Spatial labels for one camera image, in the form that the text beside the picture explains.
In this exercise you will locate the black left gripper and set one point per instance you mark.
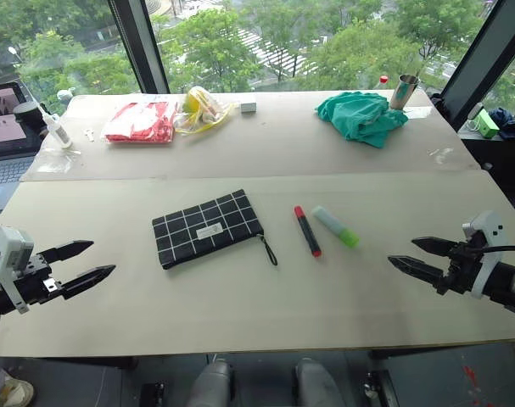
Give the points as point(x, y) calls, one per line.
point(36, 284)

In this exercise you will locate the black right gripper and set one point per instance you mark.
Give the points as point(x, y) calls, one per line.
point(460, 271)

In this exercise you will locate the black checkered pencil pouch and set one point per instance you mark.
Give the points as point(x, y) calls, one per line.
point(197, 229)

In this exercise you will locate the pale green highlighter pen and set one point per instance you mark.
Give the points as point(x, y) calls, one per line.
point(333, 224)

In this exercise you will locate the red black marker pen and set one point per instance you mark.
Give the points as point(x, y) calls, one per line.
point(308, 233)

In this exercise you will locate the white glue bottle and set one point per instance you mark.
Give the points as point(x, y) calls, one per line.
point(57, 129)

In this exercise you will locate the light coloured shoe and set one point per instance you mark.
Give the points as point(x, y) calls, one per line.
point(11, 390)

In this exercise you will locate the green small box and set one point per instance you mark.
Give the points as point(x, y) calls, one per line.
point(487, 124)

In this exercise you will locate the red white plastic package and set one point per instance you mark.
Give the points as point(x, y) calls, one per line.
point(138, 125)

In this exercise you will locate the black round device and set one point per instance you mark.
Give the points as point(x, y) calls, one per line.
point(28, 116)

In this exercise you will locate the green crumpled cloth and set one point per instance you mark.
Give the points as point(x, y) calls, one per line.
point(359, 116)

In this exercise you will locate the grey laptop computer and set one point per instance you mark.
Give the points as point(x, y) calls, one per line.
point(2, 127)

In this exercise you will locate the dark blue cloth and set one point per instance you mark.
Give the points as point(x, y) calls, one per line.
point(511, 123)

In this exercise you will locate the grey rounded robot leg shape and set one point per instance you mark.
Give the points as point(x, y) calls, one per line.
point(212, 383)
point(318, 383)

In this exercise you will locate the stainless steel cup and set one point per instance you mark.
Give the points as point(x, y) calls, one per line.
point(403, 93)

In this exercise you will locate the grey blue round object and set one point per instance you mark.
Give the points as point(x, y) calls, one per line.
point(65, 95)

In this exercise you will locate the red capped bottle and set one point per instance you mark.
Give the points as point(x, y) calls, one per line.
point(383, 79)

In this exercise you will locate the clear yellow plastic bag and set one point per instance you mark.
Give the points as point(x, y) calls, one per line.
point(202, 112)

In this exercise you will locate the small white box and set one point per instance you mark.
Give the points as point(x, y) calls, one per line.
point(248, 107)

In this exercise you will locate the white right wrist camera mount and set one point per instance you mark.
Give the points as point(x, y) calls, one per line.
point(486, 226)

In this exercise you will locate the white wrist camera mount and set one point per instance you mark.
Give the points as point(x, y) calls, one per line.
point(11, 250)
point(486, 226)

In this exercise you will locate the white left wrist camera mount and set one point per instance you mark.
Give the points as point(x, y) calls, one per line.
point(11, 250)

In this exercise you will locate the black window frame pillar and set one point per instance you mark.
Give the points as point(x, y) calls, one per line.
point(477, 63)
point(138, 46)

